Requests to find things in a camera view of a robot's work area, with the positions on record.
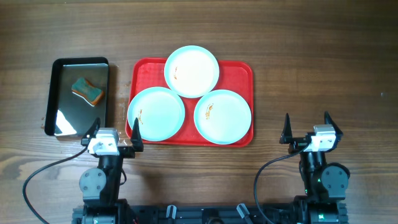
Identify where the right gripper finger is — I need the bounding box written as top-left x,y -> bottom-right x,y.
279,113 -> 293,144
324,111 -> 343,137

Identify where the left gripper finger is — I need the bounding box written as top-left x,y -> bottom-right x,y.
83,117 -> 101,139
130,118 -> 144,152

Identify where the white plate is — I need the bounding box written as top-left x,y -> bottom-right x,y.
164,45 -> 220,98
127,86 -> 185,142
193,90 -> 252,145

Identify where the green and orange sponge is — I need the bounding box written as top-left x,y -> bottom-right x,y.
71,78 -> 104,106

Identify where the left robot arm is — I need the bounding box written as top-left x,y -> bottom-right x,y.
72,118 -> 144,224

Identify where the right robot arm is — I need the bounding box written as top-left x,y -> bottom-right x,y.
279,111 -> 350,224

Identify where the black tray with water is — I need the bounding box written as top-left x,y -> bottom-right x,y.
44,57 -> 110,136

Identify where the red plastic serving tray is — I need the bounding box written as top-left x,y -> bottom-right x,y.
129,57 -> 254,147

